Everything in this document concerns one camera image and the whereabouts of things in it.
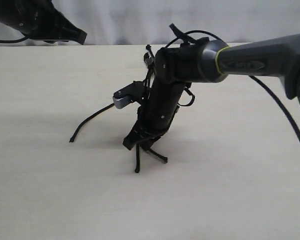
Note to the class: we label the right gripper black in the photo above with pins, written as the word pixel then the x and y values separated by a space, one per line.
pixel 156 115

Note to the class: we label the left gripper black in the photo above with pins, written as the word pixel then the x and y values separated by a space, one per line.
pixel 43 22

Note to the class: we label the left robot arm black grey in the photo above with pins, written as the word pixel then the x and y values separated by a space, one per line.
pixel 10 16

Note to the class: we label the right robot arm black grey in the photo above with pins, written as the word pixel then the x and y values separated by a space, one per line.
pixel 211 62

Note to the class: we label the white backdrop curtain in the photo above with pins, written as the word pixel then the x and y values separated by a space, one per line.
pixel 142 22

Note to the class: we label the clear adhesive tape strip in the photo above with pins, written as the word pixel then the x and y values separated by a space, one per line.
pixel 135 65

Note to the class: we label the right wrist camera grey black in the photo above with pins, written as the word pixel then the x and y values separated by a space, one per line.
pixel 134 92

